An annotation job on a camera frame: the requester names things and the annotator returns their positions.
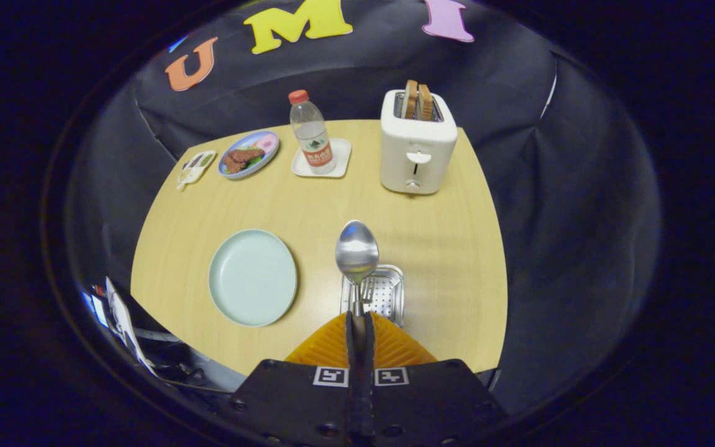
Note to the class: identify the perforated metal basket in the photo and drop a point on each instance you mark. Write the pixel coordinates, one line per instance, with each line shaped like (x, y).
(390, 295)

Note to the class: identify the small white square tray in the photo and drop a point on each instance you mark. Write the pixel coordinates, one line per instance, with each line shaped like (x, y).
(342, 155)

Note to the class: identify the small black block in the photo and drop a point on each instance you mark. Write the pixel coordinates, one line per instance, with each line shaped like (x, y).
(488, 377)

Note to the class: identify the small white sauce dish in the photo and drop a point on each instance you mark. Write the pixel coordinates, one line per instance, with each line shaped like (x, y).
(196, 169)

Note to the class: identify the black backdrop cloth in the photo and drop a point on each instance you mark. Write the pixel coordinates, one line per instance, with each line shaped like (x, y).
(581, 217)

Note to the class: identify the pink toy food slice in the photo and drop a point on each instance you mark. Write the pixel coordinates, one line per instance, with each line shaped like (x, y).
(265, 144)

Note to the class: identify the blue oval plate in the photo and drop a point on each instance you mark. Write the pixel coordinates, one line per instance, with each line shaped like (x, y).
(233, 174)

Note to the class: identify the white paper sheet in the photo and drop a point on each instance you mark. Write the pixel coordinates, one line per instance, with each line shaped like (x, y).
(123, 320)

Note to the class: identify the brown toy meat pieces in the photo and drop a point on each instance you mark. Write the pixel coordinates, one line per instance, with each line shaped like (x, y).
(239, 158)

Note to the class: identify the white toaster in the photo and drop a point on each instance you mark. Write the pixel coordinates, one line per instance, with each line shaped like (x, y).
(416, 143)

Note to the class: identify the clear water bottle red cap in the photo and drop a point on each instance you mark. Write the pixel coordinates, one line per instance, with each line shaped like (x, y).
(312, 133)

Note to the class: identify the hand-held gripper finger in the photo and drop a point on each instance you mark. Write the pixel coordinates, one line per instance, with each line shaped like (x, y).
(368, 347)
(353, 347)

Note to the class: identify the pale green round plate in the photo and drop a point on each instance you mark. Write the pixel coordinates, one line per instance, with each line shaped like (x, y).
(252, 279)

